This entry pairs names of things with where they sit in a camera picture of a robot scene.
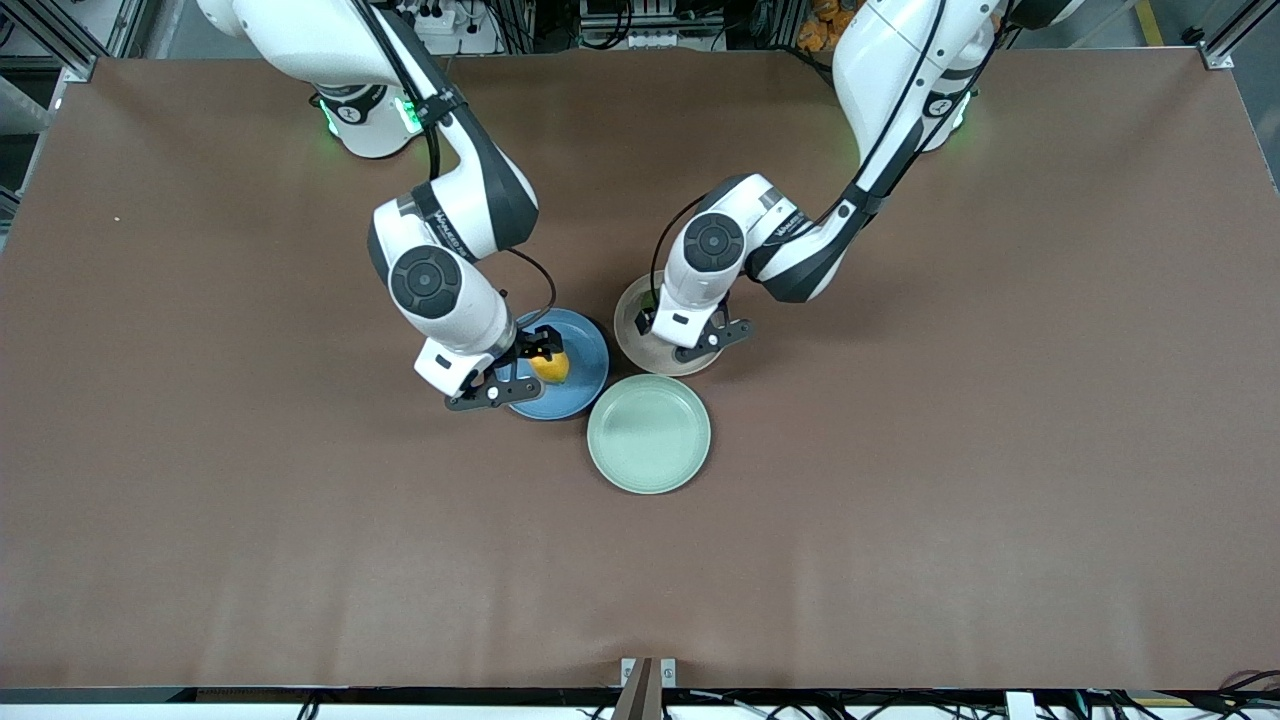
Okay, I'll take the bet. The pile of orange toys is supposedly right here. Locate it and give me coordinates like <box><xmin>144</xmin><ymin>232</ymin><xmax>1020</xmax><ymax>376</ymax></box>
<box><xmin>795</xmin><ymin>0</ymin><xmax>861</xmax><ymax>51</ymax></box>

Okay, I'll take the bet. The green plate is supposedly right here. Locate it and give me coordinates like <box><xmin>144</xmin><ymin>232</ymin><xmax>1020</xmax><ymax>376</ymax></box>
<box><xmin>587</xmin><ymin>374</ymin><xmax>712</xmax><ymax>496</ymax></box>

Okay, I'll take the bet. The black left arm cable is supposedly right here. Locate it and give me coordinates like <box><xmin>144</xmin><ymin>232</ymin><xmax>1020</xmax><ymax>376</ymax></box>
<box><xmin>650</xmin><ymin>0</ymin><xmax>1001</xmax><ymax>311</ymax></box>

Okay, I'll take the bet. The blue plate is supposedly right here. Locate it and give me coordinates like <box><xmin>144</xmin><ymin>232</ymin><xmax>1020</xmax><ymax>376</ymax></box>
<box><xmin>503</xmin><ymin>308</ymin><xmax>611</xmax><ymax>421</ymax></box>

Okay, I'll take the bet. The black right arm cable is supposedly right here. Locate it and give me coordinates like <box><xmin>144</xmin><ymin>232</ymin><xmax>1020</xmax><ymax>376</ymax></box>
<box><xmin>350</xmin><ymin>0</ymin><xmax>558</xmax><ymax>331</ymax></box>

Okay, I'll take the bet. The small metal bracket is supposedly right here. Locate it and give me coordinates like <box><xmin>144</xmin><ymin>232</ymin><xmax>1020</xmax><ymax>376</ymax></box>
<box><xmin>620</xmin><ymin>657</ymin><xmax>678</xmax><ymax>691</ymax></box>

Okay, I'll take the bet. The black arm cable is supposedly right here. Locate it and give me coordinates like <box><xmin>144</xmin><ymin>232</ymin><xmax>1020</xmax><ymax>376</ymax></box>
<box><xmin>350</xmin><ymin>0</ymin><xmax>558</xmax><ymax>331</ymax></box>
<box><xmin>650</xmin><ymin>0</ymin><xmax>1001</xmax><ymax>311</ymax></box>

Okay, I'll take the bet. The white power strip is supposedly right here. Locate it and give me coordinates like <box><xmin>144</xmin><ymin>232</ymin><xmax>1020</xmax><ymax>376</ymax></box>
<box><xmin>395</xmin><ymin>0</ymin><xmax>501</xmax><ymax>56</ymax></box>

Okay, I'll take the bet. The brown table mat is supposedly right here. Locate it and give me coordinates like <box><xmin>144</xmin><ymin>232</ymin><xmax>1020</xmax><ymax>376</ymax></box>
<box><xmin>0</xmin><ymin>50</ymin><xmax>1280</xmax><ymax>691</ymax></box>

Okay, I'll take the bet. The brown post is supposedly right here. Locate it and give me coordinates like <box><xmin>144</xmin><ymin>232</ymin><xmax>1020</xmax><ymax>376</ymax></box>
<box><xmin>612</xmin><ymin>657</ymin><xmax>663</xmax><ymax>720</ymax></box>

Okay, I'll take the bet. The beige plate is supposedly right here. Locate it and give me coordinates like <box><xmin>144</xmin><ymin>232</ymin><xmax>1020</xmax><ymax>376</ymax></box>
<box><xmin>613</xmin><ymin>275</ymin><xmax>723</xmax><ymax>378</ymax></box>

